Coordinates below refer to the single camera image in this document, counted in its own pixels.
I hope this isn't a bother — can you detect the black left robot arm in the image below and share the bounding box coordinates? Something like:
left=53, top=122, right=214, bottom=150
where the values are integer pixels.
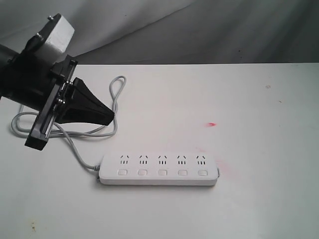
left=0, top=37, right=115, bottom=150

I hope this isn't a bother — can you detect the grey backdrop cloth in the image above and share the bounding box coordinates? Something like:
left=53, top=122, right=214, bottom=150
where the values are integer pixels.
left=0, top=0, right=319, bottom=64

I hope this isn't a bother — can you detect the white five-outlet power strip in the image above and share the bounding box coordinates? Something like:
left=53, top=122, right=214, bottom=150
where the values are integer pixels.
left=98, top=152, right=220, bottom=187

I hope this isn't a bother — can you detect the grey power cord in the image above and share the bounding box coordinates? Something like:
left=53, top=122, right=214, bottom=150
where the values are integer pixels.
left=9, top=75, right=127, bottom=172

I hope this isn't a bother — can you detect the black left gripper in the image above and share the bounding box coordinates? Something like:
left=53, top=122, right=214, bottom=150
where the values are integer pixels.
left=0, top=37, right=115, bottom=150

